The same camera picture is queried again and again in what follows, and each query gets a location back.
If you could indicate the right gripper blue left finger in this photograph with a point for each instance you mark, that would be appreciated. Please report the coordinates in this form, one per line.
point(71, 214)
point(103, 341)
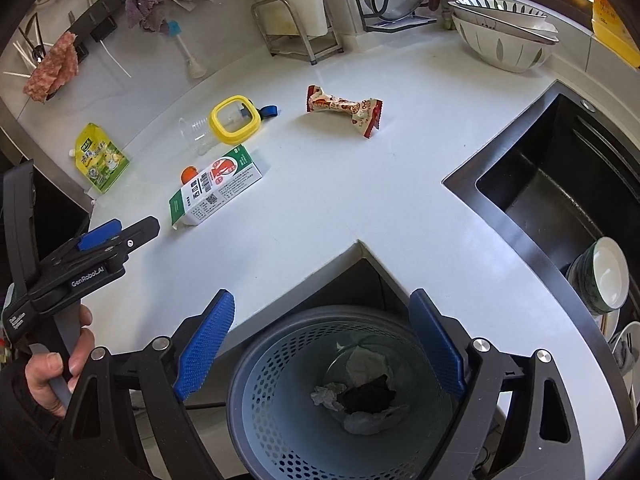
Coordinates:
point(198, 340)

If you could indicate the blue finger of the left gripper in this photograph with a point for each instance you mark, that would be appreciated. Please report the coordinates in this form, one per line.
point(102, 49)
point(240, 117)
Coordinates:
point(99, 235)

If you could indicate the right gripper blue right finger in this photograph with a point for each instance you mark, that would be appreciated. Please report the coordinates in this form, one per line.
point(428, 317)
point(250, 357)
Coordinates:
point(445, 358)

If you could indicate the black cloth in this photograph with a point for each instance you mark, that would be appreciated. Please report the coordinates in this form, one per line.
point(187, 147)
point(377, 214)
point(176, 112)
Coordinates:
point(372, 397)

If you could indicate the clear plastic bag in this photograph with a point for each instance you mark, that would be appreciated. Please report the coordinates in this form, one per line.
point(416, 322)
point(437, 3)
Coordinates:
point(364, 424)

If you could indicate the blue perforated trash bin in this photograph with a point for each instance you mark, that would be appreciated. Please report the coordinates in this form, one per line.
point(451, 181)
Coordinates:
point(279, 433)

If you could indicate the black kitchen sink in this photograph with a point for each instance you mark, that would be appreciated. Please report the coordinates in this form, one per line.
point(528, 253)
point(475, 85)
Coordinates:
point(557, 179)

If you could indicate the left hand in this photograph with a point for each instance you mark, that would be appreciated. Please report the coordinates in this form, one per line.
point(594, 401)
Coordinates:
point(44, 367)

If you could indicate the yellow green spout pouch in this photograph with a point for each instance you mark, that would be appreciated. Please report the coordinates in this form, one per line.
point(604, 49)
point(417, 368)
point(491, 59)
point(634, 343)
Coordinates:
point(97, 158)

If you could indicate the orange bottle cap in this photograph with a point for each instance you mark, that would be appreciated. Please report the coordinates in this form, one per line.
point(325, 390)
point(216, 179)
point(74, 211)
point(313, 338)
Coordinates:
point(188, 174)

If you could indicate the white green milk carton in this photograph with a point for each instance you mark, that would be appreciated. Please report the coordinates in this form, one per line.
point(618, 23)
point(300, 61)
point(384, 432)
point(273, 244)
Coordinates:
point(216, 185)

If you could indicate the crumpled white paper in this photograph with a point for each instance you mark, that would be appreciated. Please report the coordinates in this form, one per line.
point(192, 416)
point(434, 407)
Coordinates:
point(327, 396)

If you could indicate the clear plastic cup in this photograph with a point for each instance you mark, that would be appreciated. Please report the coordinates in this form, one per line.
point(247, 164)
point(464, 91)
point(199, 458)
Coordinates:
point(198, 134)

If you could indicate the yellow framed lid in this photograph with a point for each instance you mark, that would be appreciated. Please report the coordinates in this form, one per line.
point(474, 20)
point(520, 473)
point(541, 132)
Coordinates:
point(234, 120)

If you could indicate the pink hanging cloth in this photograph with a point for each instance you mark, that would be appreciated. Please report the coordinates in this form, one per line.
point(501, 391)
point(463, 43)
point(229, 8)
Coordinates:
point(58, 67)

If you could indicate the white bowl in sink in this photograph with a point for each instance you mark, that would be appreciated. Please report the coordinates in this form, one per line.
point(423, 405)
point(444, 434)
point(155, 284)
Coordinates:
point(600, 276)

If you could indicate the white plate in sink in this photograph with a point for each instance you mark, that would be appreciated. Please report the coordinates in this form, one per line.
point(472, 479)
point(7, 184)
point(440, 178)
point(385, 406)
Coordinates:
point(622, 343)

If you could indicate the white bottle brush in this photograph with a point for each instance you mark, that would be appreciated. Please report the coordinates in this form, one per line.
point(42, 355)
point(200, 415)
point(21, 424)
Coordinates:
point(195, 69)

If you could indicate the purple hanging cloth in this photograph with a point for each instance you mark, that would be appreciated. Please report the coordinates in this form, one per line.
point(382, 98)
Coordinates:
point(148, 15)

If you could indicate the red white snack wrapper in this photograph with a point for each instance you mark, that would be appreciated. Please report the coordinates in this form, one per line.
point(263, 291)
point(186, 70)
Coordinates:
point(364, 115)

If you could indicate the metal cutting board rack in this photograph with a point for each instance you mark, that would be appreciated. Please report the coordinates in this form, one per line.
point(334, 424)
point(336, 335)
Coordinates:
point(300, 45)

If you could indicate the white patterned bowl stack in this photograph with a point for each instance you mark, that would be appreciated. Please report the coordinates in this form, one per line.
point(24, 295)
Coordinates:
point(500, 43)

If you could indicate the yellow detergent jug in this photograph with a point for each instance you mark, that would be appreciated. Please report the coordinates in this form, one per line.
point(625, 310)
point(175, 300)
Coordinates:
point(611, 31)

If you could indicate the blue strap clip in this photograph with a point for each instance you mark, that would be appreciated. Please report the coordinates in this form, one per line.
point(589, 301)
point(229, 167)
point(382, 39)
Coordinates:
point(268, 111)

